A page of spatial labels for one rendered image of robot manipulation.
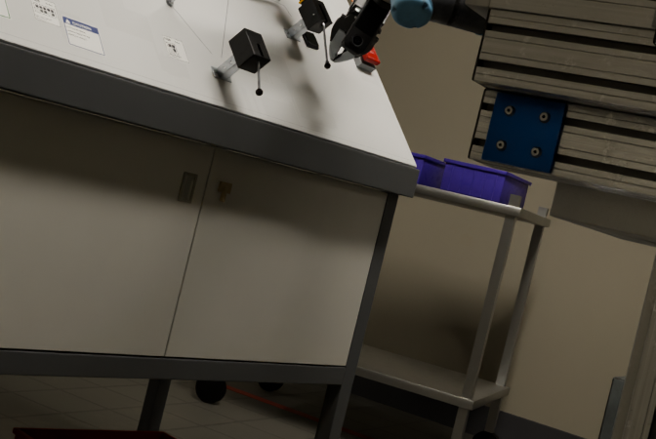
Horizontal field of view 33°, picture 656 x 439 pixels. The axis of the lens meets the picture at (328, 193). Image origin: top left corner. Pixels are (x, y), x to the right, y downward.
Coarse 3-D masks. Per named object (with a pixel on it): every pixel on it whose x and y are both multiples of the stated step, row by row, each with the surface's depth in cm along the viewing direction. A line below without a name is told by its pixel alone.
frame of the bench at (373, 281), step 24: (384, 216) 245; (384, 240) 246; (360, 312) 245; (360, 336) 246; (0, 360) 175; (24, 360) 178; (48, 360) 182; (72, 360) 186; (96, 360) 190; (120, 360) 194; (144, 360) 198; (168, 360) 203; (192, 360) 208; (216, 360) 213; (168, 384) 282; (336, 384) 245; (144, 408) 282; (336, 408) 244; (336, 432) 246
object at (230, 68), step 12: (240, 36) 198; (252, 36) 198; (240, 48) 197; (252, 48) 196; (264, 48) 199; (228, 60) 201; (240, 60) 197; (252, 60) 196; (264, 60) 198; (216, 72) 201; (228, 72) 201; (252, 72) 200
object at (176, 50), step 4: (164, 36) 195; (164, 40) 194; (168, 40) 195; (172, 40) 196; (176, 40) 197; (168, 44) 195; (172, 44) 196; (176, 44) 197; (180, 44) 198; (168, 48) 194; (172, 48) 195; (176, 48) 196; (180, 48) 197; (168, 52) 193; (172, 52) 194; (176, 52) 195; (180, 52) 196; (184, 52) 197; (172, 56) 194; (176, 56) 194; (180, 56) 195; (184, 56) 197; (184, 60) 196; (188, 60) 197
